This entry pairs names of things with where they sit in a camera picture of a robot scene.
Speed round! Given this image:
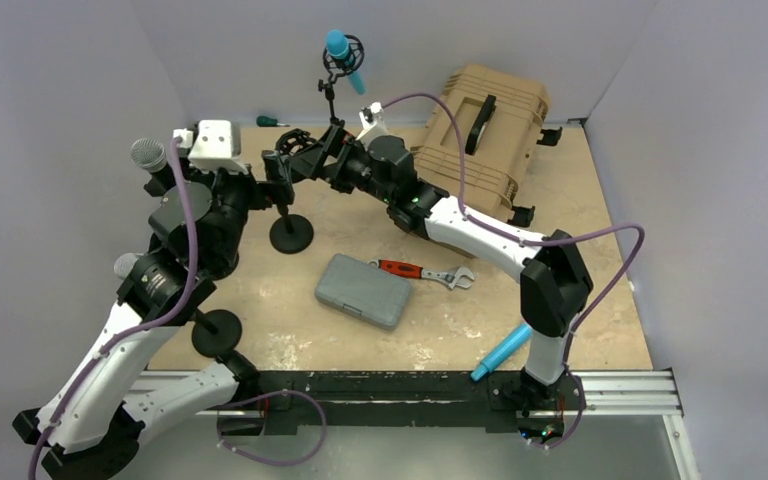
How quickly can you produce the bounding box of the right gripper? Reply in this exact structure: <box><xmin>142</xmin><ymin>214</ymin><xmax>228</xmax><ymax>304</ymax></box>
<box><xmin>287</xmin><ymin>126</ymin><xmax>394</xmax><ymax>206</ymax></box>

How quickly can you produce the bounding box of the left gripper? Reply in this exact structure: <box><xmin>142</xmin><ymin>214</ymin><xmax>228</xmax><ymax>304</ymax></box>
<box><xmin>172</xmin><ymin>149</ymin><xmax>291</xmax><ymax>270</ymax></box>

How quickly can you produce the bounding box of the black round-base shock mount stand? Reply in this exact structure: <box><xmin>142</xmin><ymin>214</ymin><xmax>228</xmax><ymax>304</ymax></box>
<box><xmin>268</xmin><ymin>128</ymin><xmax>326</xmax><ymax>256</ymax></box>

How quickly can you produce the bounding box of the black tripod shock mount stand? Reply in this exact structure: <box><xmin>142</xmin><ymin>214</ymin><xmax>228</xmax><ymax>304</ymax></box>
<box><xmin>317</xmin><ymin>71</ymin><xmax>345</xmax><ymax>126</ymax></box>

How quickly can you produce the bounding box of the blue microphone with pink band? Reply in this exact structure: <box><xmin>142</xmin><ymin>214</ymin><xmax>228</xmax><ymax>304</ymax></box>
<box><xmin>470</xmin><ymin>322</ymin><xmax>533</xmax><ymax>382</ymax></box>

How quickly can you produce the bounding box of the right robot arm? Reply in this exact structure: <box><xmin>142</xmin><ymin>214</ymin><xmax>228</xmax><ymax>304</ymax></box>
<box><xmin>289</xmin><ymin>125</ymin><xmax>593</xmax><ymax>407</ymax></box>

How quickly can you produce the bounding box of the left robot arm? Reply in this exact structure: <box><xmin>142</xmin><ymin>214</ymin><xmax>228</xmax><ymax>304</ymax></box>
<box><xmin>13</xmin><ymin>147</ymin><xmax>271</xmax><ymax>479</ymax></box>

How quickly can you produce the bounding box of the black microphone silver grille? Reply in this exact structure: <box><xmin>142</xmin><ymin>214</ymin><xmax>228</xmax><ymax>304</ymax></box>
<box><xmin>130</xmin><ymin>138</ymin><xmax>175</xmax><ymax>198</ymax></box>

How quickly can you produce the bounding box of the black mic stand front left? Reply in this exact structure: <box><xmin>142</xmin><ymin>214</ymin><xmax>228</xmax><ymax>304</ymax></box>
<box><xmin>191</xmin><ymin>309</ymin><xmax>243</xmax><ymax>358</ymax></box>

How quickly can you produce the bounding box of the silver microphone front left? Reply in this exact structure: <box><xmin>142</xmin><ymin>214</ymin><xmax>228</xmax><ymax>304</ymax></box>
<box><xmin>113</xmin><ymin>252</ymin><xmax>143</xmax><ymax>280</ymax></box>

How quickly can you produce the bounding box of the grey plastic case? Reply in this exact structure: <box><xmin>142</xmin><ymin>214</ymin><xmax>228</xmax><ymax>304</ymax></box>
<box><xmin>314</xmin><ymin>254</ymin><xmax>412</xmax><ymax>331</ymax></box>

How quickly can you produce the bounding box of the tan plastic tool case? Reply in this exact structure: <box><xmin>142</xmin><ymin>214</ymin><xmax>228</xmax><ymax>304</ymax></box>
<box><xmin>410</xmin><ymin>64</ymin><xmax>551</xmax><ymax>227</ymax></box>

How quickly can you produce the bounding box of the green-handled screwdriver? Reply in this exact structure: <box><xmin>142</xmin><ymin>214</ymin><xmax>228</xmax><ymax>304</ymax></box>
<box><xmin>256</xmin><ymin>115</ymin><xmax>287</xmax><ymax>128</ymax></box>

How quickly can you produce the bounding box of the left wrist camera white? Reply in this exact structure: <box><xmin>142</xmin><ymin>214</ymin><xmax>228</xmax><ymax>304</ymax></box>
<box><xmin>173</xmin><ymin>120</ymin><xmax>249</xmax><ymax>175</ymax></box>

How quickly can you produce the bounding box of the red-handled adjustable wrench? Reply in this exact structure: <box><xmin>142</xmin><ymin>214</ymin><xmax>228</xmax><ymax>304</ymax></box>
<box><xmin>368</xmin><ymin>259</ymin><xmax>475</xmax><ymax>290</ymax></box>

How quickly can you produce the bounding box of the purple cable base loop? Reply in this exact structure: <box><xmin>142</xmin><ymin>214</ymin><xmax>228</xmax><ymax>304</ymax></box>
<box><xmin>216</xmin><ymin>387</ymin><xmax>330</xmax><ymax>466</ymax></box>

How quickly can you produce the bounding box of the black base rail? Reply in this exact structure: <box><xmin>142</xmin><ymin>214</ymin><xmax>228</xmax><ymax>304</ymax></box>
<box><xmin>222</xmin><ymin>370</ymin><xmax>586</xmax><ymax>440</ymax></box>

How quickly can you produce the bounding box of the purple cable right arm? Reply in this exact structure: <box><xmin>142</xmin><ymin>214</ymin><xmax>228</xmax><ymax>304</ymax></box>
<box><xmin>381</xmin><ymin>91</ymin><xmax>646</xmax><ymax>372</ymax></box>

